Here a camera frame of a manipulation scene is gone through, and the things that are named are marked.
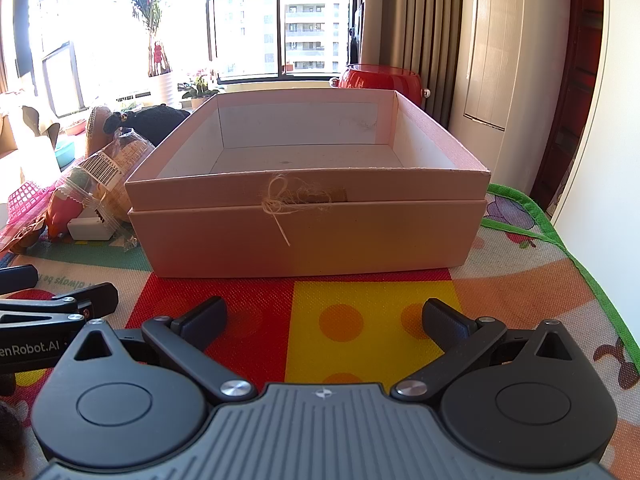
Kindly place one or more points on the red round stool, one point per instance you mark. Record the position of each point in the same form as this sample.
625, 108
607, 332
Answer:
380, 82

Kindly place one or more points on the potted flowering plant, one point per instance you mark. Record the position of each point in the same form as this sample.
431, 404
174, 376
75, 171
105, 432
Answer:
200, 87

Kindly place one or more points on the teal bowl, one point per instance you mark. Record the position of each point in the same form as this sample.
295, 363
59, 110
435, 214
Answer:
64, 155

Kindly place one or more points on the open cardboard carton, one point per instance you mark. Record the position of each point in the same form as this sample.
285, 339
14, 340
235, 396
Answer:
30, 150

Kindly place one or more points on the black plush toy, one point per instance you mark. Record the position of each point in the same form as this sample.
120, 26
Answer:
155, 122

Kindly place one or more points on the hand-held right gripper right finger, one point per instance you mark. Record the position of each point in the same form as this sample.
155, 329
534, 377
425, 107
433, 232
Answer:
447, 322

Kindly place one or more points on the pink plastic basket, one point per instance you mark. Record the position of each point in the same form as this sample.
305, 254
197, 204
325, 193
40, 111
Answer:
22, 205

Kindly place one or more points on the beige curtain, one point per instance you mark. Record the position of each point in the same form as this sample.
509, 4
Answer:
415, 25

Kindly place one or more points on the apartment building outside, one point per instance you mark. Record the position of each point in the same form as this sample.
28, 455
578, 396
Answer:
310, 15

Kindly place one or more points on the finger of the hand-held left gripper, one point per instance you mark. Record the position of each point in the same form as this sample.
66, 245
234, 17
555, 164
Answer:
95, 300
20, 277

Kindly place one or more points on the packaged bread with barcode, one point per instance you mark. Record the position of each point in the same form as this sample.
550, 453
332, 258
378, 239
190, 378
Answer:
95, 175

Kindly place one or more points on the small white box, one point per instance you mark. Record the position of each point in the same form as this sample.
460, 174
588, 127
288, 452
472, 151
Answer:
90, 230

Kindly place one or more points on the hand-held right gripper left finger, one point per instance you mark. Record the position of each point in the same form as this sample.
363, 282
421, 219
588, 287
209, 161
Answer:
202, 320

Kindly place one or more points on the white standing air conditioner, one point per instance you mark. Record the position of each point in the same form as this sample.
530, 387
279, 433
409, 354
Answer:
510, 60

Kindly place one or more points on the black window frame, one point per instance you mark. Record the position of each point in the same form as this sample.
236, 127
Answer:
281, 35

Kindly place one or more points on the colourful play mat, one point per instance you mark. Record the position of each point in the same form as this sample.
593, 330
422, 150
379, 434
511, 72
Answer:
370, 290

